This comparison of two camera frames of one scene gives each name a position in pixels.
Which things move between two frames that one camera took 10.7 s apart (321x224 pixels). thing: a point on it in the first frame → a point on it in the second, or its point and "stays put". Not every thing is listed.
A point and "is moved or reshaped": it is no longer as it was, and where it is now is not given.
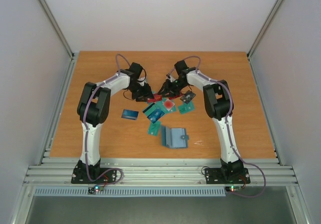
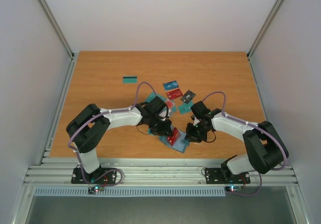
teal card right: (185, 108) stays put
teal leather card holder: (174, 137) is moved or reshaped
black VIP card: (188, 97) stays put
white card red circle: (168, 104) stays put
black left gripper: (147, 94) → (164, 130)
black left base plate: (79, 176) stays put
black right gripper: (170, 88) → (193, 132)
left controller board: (92, 190) stays put
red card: (156, 97) is moved or reshaped
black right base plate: (227, 176) stays put
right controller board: (232, 188) stays put
